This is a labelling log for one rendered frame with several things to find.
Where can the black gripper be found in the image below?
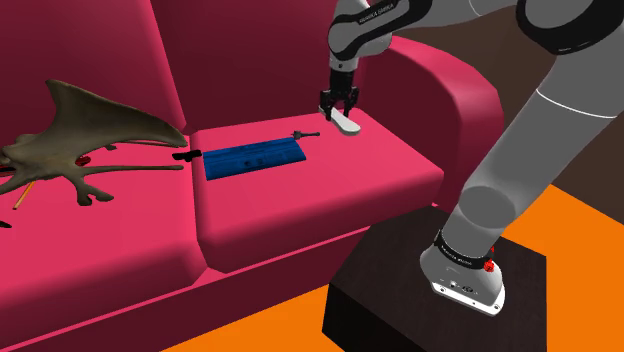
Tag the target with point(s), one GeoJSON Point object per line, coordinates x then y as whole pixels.
{"type": "Point", "coordinates": [342, 81]}

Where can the white remote control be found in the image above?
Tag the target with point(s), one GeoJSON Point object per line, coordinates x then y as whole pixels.
{"type": "Point", "coordinates": [344, 122]}

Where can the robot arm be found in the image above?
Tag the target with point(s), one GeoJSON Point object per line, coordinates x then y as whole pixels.
{"type": "Point", "coordinates": [531, 161]}

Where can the small grey screwdriver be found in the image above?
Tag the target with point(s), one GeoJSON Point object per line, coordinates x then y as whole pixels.
{"type": "Point", "coordinates": [305, 134]}

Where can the blue flat box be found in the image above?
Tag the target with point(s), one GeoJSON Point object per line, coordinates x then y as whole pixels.
{"type": "Point", "coordinates": [253, 158]}

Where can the pink sofa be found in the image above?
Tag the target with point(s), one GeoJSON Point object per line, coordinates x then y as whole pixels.
{"type": "Point", "coordinates": [292, 204]}

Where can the small black object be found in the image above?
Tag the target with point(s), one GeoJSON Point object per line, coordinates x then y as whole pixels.
{"type": "Point", "coordinates": [186, 155]}

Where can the dark robot stand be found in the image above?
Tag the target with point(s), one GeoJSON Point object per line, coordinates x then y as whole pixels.
{"type": "Point", "coordinates": [390, 282]}

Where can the red small object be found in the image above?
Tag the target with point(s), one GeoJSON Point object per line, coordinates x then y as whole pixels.
{"type": "Point", "coordinates": [83, 160]}

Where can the olive winged creature figure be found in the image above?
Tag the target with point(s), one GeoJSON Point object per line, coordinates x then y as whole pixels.
{"type": "Point", "coordinates": [73, 141]}

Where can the orange pencil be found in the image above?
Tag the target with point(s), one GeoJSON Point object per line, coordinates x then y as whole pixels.
{"type": "Point", "coordinates": [23, 195]}

